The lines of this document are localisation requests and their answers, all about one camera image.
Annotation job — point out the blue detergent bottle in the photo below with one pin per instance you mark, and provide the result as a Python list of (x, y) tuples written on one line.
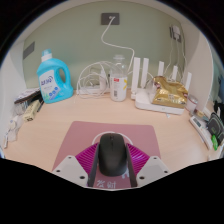
[(53, 80)]

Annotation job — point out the black computer mouse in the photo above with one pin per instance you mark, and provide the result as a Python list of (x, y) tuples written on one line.
[(112, 155)]

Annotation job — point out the yellow packet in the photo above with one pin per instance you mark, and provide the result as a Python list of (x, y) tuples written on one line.
[(30, 111)]

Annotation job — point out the gold snack bag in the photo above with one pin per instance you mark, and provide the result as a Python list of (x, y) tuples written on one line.
[(170, 93)]

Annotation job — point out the white shelf unit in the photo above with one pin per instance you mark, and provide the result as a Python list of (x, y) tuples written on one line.
[(200, 66)]

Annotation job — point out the pink mouse pad with drawing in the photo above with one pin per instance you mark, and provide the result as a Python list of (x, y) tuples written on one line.
[(80, 133)]

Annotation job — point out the clear plastic bags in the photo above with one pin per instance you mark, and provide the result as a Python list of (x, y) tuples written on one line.
[(12, 130)]

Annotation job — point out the white router with antennas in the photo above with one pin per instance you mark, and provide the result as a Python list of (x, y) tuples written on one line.
[(145, 101)]

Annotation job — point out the grey wall plate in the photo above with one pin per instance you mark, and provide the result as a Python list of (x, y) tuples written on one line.
[(28, 50)]

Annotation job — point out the grey zip pouch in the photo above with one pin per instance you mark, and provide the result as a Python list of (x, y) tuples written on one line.
[(216, 126)]

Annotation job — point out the clear plastic bottle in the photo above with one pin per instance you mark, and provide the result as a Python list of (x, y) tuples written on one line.
[(118, 86)]

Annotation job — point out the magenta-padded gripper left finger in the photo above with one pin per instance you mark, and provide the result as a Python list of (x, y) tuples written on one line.
[(70, 168)]

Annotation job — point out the white remote control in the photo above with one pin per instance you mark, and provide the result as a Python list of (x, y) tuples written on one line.
[(200, 128)]

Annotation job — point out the grey wall outlet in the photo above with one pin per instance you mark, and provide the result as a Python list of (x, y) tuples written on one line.
[(106, 19)]

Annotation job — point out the white wall charger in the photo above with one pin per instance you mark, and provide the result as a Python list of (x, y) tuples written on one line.
[(175, 32)]

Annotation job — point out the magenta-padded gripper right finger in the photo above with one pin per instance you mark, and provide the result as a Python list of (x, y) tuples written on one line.
[(153, 170)]

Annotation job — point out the stack of papers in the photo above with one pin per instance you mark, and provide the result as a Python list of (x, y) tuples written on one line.
[(26, 95)]

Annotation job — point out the green small object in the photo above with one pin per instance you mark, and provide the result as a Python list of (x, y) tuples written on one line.
[(214, 142)]

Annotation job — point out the small white jar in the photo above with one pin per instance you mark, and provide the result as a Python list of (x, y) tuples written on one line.
[(191, 104)]

